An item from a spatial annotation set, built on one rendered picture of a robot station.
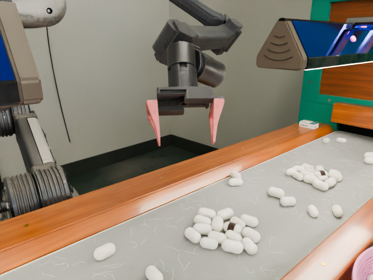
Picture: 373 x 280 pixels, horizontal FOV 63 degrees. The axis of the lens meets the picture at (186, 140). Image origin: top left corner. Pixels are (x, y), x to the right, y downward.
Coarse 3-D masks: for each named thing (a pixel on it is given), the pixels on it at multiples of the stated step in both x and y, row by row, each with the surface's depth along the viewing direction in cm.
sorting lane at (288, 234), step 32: (288, 160) 92; (320, 160) 92; (352, 160) 92; (224, 192) 72; (256, 192) 72; (288, 192) 72; (320, 192) 72; (352, 192) 72; (128, 224) 60; (160, 224) 60; (192, 224) 60; (288, 224) 60; (320, 224) 60; (64, 256) 51; (128, 256) 51; (160, 256) 51; (192, 256) 51; (224, 256) 51; (256, 256) 51; (288, 256) 51
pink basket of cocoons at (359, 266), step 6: (366, 252) 47; (372, 252) 48; (360, 258) 46; (366, 258) 47; (372, 258) 48; (354, 264) 45; (360, 264) 46; (366, 264) 47; (372, 264) 48; (354, 270) 44; (360, 270) 46; (366, 270) 47; (372, 270) 48; (354, 276) 43; (360, 276) 46; (366, 276) 47
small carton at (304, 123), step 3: (303, 120) 119; (300, 123) 117; (303, 123) 116; (306, 123) 115; (309, 123) 114; (312, 123) 114; (315, 123) 114; (318, 123) 115; (300, 126) 117; (303, 126) 116; (306, 126) 115; (309, 126) 115; (312, 126) 114; (315, 126) 114; (318, 126) 116
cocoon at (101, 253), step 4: (104, 244) 51; (108, 244) 51; (112, 244) 51; (100, 248) 50; (104, 248) 50; (108, 248) 50; (112, 248) 50; (96, 252) 49; (100, 252) 49; (104, 252) 50; (108, 252) 50; (112, 252) 50; (96, 256) 49; (100, 256) 49; (104, 256) 50; (108, 256) 50; (100, 260) 50
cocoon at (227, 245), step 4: (224, 240) 52; (228, 240) 52; (232, 240) 52; (224, 244) 51; (228, 244) 51; (232, 244) 51; (236, 244) 51; (240, 244) 51; (224, 248) 51; (228, 248) 51; (232, 248) 51; (236, 248) 51; (240, 248) 51; (232, 252) 51; (236, 252) 51; (240, 252) 51
